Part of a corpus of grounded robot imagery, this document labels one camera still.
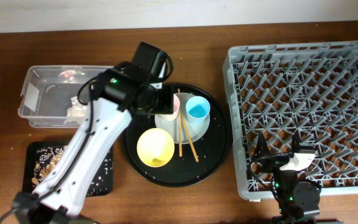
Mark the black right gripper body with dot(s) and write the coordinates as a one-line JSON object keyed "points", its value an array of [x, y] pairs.
{"points": [[278, 163]]}

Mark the light grey plate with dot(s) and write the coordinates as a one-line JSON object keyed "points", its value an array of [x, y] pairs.
{"points": [[196, 131]]}

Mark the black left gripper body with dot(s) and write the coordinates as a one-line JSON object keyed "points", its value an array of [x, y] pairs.
{"points": [[165, 104]]}

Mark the clear plastic waste bin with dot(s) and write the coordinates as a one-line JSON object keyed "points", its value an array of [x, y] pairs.
{"points": [[47, 92]]}

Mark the white tissue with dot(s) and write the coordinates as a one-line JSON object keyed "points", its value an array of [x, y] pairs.
{"points": [[76, 109]]}

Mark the wooden chopstick left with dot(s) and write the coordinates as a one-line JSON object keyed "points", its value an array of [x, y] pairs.
{"points": [[179, 127]]}

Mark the black rectangular tray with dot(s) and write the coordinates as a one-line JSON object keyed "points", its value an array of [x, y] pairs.
{"points": [[104, 180]]}

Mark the grey plastic dishwasher rack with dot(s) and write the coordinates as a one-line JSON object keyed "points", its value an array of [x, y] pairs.
{"points": [[278, 89]]}

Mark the food scraps and rice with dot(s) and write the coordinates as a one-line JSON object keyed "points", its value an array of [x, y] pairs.
{"points": [[47, 165]]}

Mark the blue cup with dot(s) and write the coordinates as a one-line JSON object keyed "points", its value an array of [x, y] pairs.
{"points": [[197, 109]]}

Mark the wooden chopstick right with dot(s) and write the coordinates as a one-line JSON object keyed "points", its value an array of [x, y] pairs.
{"points": [[183, 123]]}

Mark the pink cup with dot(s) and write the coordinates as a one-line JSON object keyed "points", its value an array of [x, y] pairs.
{"points": [[176, 107]]}

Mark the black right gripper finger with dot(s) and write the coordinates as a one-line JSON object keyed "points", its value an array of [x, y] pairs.
{"points": [[297, 146], [262, 148]]}

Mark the wooden chopstick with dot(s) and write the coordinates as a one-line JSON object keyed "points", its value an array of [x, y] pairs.
{"points": [[179, 127], [183, 123]]}

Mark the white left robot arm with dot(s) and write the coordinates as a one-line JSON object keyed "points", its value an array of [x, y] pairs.
{"points": [[116, 96]]}

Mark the yellow bowl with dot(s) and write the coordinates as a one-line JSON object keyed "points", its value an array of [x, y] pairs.
{"points": [[155, 147]]}

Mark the black round serving tray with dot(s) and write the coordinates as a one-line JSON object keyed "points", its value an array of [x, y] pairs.
{"points": [[182, 171]]}

